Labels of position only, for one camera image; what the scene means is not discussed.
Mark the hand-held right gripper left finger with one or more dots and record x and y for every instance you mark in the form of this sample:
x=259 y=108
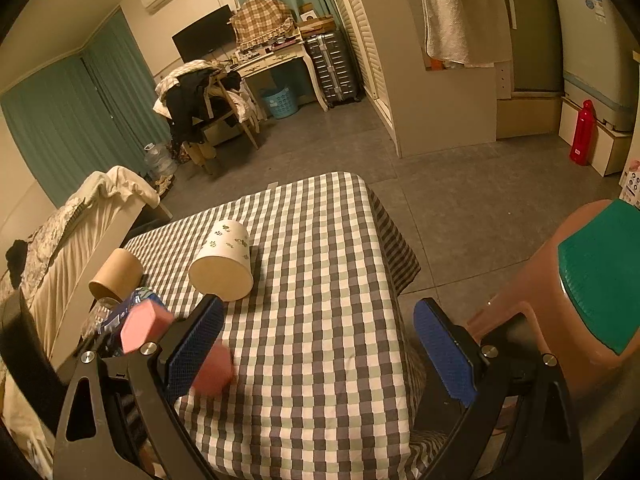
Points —
x=192 y=345

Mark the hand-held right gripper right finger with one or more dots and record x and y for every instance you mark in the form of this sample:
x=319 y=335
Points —
x=445 y=345

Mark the white leaf-print cup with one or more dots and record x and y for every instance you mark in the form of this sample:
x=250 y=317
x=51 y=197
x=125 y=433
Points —
x=222 y=260

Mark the pink block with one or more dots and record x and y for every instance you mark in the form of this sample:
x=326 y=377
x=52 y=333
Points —
x=150 y=330

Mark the blue packet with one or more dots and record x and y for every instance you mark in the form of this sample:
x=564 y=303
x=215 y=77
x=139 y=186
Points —
x=122 y=312

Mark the clear glass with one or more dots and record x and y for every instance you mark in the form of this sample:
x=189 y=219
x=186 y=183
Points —
x=97 y=317

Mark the orange stool with green cushion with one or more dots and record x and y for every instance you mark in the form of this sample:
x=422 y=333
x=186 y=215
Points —
x=545 y=320

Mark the brown cardboard tube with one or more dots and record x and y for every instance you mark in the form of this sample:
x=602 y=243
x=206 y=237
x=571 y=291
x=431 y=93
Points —
x=114 y=273

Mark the checkered tablecloth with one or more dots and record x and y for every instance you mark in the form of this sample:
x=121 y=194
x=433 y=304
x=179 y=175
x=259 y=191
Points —
x=305 y=320

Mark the bed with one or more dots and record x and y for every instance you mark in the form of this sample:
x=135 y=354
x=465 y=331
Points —
x=65 y=260

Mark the green stool cushion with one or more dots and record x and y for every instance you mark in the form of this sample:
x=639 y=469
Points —
x=600 y=275

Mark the water jug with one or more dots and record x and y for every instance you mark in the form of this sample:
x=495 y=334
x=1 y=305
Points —
x=157 y=160

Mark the wooden chair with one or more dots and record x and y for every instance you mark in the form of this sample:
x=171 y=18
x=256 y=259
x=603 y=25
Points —
x=235 y=110

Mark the pile of clothes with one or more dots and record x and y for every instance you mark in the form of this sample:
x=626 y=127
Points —
x=192 y=95

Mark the white cardboard box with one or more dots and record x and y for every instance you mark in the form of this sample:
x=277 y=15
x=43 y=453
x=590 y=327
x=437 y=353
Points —
x=595 y=142

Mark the red thermos bottle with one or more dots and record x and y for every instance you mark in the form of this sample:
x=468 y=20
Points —
x=582 y=132

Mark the blue laundry basket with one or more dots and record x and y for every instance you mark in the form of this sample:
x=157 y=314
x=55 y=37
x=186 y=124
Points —
x=278 y=102

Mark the teal curtain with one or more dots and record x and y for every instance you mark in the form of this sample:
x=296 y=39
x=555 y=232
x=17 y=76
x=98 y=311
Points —
x=75 y=105

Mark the white desk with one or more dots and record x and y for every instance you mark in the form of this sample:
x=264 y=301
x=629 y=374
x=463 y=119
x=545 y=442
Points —
x=277 y=65

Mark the silver suitcase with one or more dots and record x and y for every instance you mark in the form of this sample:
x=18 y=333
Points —
x=332 y=70

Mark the black monitor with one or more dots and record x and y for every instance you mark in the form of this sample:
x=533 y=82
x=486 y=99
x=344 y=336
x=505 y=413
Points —
x=205 y=40

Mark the white louvered wardrobe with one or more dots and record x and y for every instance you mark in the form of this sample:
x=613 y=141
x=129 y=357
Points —
x=365 y=45

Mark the plaid cloth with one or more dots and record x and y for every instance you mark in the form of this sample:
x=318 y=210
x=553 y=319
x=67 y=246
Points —
x=262 y=20

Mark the hanging white towel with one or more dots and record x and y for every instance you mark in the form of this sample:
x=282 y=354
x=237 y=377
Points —
x=450 y=10

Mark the white washing machine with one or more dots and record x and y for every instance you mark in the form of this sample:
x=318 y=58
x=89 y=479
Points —
x=597 y=45

